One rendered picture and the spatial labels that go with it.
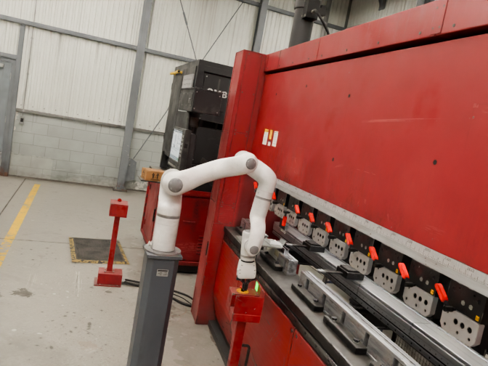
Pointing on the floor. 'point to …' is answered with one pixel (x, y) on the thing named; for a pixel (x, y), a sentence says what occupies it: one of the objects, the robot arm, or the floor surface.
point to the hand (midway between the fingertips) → (245, 286)
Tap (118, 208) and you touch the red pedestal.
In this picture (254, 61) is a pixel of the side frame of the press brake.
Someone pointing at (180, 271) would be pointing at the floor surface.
